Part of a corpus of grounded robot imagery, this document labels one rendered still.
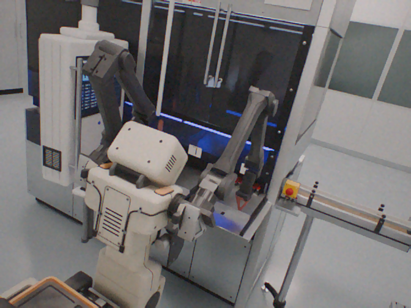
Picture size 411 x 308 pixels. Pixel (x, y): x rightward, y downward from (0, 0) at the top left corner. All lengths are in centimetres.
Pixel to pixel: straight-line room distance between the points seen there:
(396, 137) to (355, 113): 78
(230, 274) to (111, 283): 104
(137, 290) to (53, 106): 96
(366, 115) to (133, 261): 554
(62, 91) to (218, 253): 131
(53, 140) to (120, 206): 84
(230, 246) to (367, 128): 466
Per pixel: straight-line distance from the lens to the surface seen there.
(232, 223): 153
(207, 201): 96
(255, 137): 133
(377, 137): 633
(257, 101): 112
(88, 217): 234
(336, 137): 635
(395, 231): 190
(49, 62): 166
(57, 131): 172
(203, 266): 221
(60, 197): 285
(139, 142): 98
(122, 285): 123
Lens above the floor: 171
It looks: 22 degrees down
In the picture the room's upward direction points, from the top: 11 degrees clockwise
